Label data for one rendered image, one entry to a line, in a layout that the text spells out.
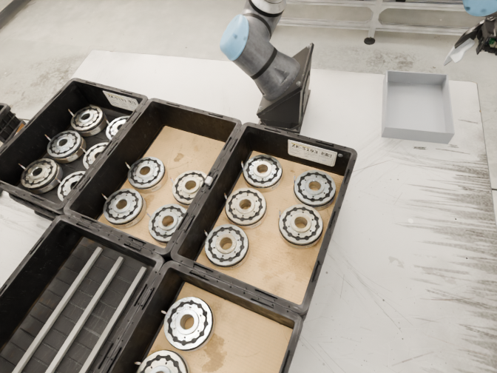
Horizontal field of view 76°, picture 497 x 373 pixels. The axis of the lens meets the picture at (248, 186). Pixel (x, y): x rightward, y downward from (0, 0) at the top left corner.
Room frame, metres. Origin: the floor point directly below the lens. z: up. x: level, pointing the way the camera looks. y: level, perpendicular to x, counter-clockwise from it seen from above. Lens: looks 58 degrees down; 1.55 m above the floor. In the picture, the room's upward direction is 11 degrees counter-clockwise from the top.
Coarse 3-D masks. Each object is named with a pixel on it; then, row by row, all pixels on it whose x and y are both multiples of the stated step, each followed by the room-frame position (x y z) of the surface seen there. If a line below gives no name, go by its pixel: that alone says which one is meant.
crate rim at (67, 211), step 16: (144, 112) 0.69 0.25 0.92; (192, 112) 0.66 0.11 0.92; (208, 112) 0.64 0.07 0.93; (128, 128) 0.64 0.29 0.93; (112, 144) 0.59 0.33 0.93; (80, 192) 0.46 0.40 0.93; (64, 208) 0.42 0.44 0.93; (192, 208) 0.36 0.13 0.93; (96, 224) 0.36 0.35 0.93; (128, 240) 0.31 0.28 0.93; (176, 240) 0.29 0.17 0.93
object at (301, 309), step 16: (240, 128) 0.56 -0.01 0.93; (256, 128) 0.55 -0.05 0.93; (272, 128) 0.54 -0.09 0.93; (320, 144) 0.46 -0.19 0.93; (336, 144) 0.45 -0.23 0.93; (224, 160) 0.47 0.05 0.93; (352, 160) 0.40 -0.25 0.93; (208, 192) 0.39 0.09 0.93; (336, 208) 0.29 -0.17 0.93; (192, 224) 0.32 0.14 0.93; (176, 256) 0.25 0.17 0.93; (320, 256) 0.19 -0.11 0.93; (208, 272) 0.20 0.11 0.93; (240, 288) 0.16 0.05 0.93; (256, 288) 0.16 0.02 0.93; (288, 304) 0.12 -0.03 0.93; (304, 304) 0.11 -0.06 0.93
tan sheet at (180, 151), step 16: (160, 144) 0.65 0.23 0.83; (176, 144) 0.64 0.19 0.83; (192, 144) 0.63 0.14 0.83; (208, 144) 0.61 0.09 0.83; (224, 144) 0.60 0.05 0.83; (160, 160) 0.59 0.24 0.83; (176, 160) 0.58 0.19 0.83; (192, 160) 0.57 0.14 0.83; (208, 160) 0.56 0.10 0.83; (176, 176) 0.52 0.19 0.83; (160, 192) 0.48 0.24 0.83; (144, 224) 0.39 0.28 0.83; (144, 240) 0.35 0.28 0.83
